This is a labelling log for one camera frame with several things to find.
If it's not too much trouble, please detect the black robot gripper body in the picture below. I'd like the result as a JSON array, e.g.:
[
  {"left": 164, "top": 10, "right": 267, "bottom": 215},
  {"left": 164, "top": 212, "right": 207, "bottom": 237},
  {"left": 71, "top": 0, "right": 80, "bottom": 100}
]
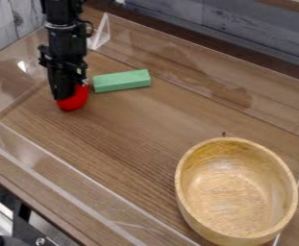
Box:
[{"left": 37, "top": 22, "right": 92, "bottom": 72}]

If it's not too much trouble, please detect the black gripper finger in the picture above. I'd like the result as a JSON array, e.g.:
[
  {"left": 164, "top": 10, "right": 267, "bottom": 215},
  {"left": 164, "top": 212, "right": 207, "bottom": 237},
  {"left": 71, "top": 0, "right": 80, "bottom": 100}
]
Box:
[
  {"left": 48, "top": 67, "right": 80, "bottom": 100},
  {"left": 77, "top": 68, "right": 88, "bottom": 86}
]

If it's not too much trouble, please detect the red plush strawberry toy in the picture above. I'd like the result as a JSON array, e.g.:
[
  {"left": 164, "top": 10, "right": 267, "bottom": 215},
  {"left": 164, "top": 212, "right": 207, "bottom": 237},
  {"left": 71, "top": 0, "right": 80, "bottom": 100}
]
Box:
[{"left": 56, "top": 85, "right": 88, "bottom": 111}]

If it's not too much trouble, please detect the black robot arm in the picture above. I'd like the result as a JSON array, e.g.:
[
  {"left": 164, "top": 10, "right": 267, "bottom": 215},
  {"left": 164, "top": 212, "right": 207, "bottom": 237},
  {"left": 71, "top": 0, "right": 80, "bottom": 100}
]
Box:
[{"left": 37, "top": 0, "right": 93, "bottom": 100}]

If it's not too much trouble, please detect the green rectangular block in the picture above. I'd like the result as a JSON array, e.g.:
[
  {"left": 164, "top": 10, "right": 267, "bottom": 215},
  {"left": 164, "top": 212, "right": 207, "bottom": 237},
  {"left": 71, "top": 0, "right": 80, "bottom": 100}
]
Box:
[{"left": 92, "top": 69, "right": 150, "bottom": 93}]

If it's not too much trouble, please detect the light wooden bowl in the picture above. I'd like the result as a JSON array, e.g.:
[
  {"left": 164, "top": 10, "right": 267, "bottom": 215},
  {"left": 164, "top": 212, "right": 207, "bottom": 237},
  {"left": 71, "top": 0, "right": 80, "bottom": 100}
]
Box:
[{"left": 175, "top": 137, "right": 298, "bottom": 246}]

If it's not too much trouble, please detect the clear acrylic table enclosure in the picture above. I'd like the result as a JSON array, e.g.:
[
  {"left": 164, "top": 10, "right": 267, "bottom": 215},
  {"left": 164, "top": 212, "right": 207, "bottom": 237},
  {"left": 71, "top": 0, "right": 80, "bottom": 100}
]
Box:
[{"left": 0, "top": 10, "right": 299, "bottom": 246}]

